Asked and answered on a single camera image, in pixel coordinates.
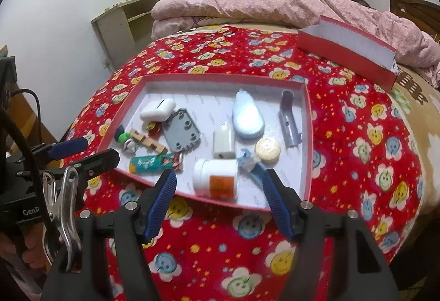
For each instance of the red gold charm keychain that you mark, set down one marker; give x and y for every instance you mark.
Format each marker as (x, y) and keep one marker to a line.
(154, 129)

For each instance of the round wooden disc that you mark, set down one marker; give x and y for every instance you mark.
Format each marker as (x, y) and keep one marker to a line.
(268, 149)

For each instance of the white earbuds case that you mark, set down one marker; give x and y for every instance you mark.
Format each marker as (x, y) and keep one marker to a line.
(158, 110)

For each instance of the pink quilt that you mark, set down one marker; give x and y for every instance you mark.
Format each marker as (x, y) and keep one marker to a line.
(414, 47)

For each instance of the metal spring clamp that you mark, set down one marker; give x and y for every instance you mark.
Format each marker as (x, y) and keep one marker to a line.
(60, 206)

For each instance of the white pill bottle orange label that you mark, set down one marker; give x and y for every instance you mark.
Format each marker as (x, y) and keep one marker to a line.
(216, 178)

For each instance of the beige bookshelf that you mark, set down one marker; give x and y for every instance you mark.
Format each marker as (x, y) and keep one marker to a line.
(124, 30)

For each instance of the operator hand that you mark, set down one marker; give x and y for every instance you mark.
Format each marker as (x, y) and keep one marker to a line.
(33, 254)

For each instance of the light blue oval case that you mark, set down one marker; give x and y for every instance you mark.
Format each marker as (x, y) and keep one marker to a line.
(248, 121)

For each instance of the lavender plastic hook piece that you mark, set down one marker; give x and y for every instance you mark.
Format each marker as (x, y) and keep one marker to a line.
(292, 137)

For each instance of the teal patterned lighter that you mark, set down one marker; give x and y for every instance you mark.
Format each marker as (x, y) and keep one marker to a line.
(153, 164)

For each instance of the red smiley flower blanket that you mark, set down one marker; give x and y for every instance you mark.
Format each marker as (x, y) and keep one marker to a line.
(364, 158)

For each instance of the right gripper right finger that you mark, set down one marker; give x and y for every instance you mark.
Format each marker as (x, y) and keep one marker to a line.
(277, 197)

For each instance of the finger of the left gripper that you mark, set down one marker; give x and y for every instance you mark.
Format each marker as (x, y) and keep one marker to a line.
(68, 148)
(95, 165)

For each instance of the dark wooden headboard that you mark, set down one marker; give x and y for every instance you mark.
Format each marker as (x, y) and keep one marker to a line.
(426, 15)

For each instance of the green striped toy figure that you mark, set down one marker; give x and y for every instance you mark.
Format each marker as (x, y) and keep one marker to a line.
(126, 142)

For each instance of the red box lid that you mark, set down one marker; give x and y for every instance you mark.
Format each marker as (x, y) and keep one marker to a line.
(361, 52)

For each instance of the wooden puzzle block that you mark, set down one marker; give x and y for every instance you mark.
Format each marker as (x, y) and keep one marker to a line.
(148, 142)

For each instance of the white USB wall charger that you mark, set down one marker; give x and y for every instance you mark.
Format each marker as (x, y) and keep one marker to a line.
(224, 142)

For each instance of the grey building plate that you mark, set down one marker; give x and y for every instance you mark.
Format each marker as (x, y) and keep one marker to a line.
(180, 131)

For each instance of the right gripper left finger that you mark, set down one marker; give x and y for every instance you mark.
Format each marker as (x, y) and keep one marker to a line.
(155, 203)

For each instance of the red shallow box tray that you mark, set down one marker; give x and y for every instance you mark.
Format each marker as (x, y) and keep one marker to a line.
(209, 101)

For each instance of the blue curved plastic piece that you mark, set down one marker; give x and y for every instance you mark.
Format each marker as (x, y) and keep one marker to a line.
(253, 167)

